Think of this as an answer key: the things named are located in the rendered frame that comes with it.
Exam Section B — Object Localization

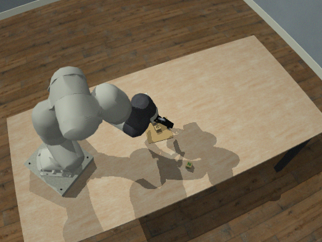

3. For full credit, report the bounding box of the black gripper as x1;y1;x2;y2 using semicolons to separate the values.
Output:
154;113;174;130

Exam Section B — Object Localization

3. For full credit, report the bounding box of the tan flat square mat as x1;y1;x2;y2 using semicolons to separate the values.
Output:
145;123;173;144

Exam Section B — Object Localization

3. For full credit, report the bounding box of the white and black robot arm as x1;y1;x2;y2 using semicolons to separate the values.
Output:
31;66;158;178

